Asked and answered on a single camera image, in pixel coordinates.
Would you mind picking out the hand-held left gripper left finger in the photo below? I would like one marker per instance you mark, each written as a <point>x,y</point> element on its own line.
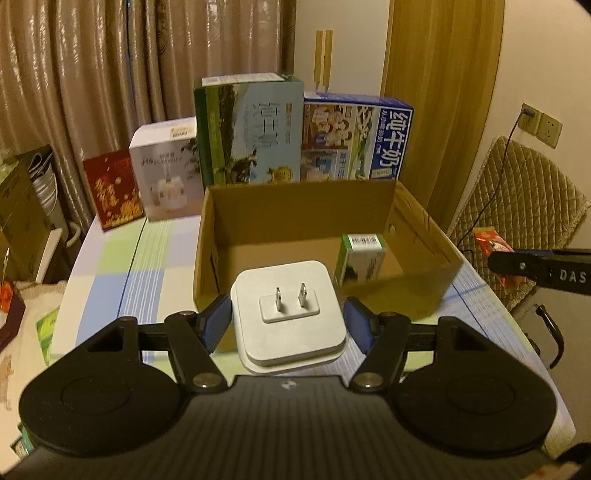
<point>216,323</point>

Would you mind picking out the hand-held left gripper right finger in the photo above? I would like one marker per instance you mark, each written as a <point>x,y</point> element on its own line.
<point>359,325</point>

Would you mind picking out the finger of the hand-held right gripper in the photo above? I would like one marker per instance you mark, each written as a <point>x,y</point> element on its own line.
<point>531,272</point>

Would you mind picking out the cardboard box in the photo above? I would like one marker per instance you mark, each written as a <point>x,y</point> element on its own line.
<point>415,286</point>

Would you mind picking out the white power adapter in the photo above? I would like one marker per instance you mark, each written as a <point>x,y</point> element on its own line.
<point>286,344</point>

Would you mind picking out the red snack packet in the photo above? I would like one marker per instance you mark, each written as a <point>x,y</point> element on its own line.
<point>491,240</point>

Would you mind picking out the black curved bar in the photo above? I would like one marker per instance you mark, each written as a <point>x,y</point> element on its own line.
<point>553,330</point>

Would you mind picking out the small green white box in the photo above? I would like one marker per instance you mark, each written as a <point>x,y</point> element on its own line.
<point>360,263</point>

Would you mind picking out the white humidifier box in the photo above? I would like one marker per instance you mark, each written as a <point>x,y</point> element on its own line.
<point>161,175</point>

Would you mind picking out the red gold box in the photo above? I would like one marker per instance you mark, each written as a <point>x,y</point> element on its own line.
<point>113,189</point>

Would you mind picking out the green packet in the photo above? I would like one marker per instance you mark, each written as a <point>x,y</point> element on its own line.
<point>47,334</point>

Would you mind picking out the white sack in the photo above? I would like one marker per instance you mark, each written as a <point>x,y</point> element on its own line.
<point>32,304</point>

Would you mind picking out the blue milk carton box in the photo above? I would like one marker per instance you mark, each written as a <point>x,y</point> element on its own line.
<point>351,138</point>

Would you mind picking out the green milk carton box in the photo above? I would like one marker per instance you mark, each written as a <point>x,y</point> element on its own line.
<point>240,129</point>

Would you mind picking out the wooden wardrobe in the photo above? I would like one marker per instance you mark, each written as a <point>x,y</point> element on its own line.
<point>438,92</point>

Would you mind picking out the dark red box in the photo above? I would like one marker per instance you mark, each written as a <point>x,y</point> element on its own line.
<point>11,318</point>

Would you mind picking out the brown storage carton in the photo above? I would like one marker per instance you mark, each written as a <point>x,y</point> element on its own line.
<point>21,217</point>

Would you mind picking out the beige curtain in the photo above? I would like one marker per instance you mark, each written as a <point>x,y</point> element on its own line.
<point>92,69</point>

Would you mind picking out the empty wall socket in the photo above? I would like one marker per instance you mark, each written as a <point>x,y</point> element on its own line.
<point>550,130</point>

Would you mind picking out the wall socket with plug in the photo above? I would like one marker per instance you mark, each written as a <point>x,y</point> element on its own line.
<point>529,120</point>

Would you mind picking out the wooden wall strips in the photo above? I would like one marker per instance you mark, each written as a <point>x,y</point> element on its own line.
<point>323,55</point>

